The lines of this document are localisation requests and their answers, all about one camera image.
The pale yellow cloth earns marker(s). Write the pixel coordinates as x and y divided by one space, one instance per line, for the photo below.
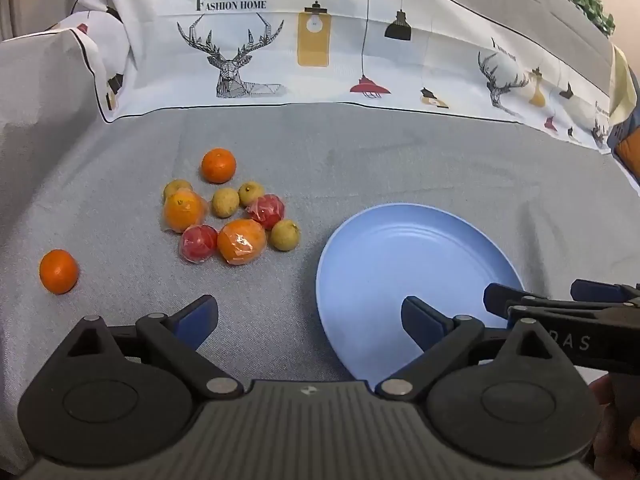
622 85

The tan longan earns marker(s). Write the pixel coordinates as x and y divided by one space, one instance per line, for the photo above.
175 187
251 192
284 234
225 202

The person's right hand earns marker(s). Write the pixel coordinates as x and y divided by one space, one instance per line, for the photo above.
614 410

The orange cloth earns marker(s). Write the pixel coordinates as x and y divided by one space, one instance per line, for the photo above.
631 155

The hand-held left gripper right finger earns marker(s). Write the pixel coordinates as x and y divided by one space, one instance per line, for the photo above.
422 326

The blue plate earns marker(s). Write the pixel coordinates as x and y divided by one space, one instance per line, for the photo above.
400 260

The grey curtain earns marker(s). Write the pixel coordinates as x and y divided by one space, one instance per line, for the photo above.
30 5

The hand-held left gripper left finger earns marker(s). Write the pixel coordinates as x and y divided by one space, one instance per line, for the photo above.
197 319

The plastic-wrapped red tomato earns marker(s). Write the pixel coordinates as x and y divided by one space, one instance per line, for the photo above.
266 210
199 244

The bare orange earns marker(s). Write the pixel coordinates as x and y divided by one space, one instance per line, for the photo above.
59 271
218 165

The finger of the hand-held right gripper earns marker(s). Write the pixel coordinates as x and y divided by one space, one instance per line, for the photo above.
500 297
595 290

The plastic-wrapped orange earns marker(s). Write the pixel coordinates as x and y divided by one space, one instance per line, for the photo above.
183 211
241 242

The grey cloth with deer print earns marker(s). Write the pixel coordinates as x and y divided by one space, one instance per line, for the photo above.
350 150

